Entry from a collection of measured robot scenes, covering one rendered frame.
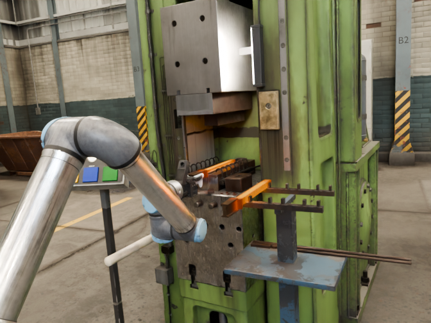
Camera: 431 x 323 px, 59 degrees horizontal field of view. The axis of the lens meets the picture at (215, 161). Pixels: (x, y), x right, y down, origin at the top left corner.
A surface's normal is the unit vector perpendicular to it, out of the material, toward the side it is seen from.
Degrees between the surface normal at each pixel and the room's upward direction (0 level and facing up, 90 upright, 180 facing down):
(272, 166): 90
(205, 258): 90
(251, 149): 90
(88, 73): 91
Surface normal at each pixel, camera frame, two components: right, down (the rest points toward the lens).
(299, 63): -0.50, 0.18
